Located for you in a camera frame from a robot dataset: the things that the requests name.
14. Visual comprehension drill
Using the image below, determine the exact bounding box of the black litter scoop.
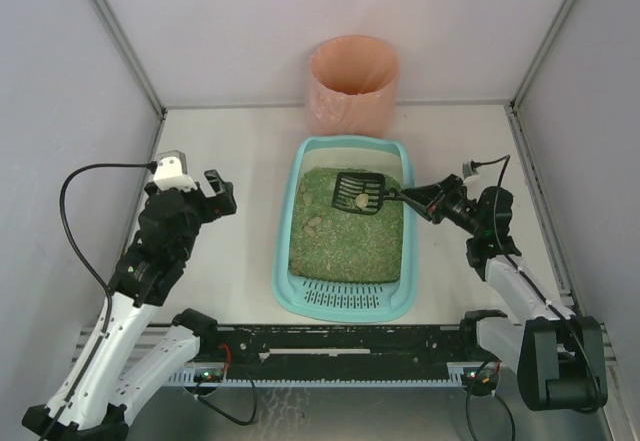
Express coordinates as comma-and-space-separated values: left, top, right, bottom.
331, 171, 421, 216

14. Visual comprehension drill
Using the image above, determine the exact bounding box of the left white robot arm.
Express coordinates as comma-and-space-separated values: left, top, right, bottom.
22, 163, 237, 440

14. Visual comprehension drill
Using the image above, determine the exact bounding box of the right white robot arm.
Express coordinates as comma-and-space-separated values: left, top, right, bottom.
398, 175, 608, 414

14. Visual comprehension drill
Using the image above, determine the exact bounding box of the green cat litter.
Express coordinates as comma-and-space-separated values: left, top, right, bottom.
289, 168, 404, 283

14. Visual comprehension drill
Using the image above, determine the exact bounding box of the teal plastic litter box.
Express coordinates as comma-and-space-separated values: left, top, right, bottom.
272, 135, 419, 323

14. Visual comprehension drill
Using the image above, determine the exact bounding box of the pink lined trash bin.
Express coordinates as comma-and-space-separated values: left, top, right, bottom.
305, 35, 400, 138

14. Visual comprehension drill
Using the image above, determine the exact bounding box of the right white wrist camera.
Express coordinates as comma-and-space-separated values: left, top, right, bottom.
462, 160, 480, 184

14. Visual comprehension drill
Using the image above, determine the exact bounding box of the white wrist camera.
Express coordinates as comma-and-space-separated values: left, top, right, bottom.
151, 150, 197, 192
462, 160, 480, 184

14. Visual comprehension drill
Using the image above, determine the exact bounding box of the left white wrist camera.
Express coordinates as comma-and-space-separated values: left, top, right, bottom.
151, 150, 197, 192

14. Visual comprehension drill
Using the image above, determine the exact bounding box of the left black camera cable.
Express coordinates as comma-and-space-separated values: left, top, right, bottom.
59, 160, 157, 432

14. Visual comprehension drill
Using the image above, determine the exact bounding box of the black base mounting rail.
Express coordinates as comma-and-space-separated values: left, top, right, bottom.
179, 324, 497, 381

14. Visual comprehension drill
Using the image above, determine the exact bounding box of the white slotted cable duct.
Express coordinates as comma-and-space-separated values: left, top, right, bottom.
164, 365, 479, 388

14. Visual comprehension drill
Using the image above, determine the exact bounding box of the right base power cable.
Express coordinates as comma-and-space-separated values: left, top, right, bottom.
462, 358, 516, 441

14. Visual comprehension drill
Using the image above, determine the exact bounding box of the base power cable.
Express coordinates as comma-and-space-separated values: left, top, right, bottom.
192, 343, 259, 425
462, 358, 516, 441

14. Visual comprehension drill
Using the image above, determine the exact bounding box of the left base power cable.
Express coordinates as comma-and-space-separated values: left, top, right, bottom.
192, 343, 259, 425

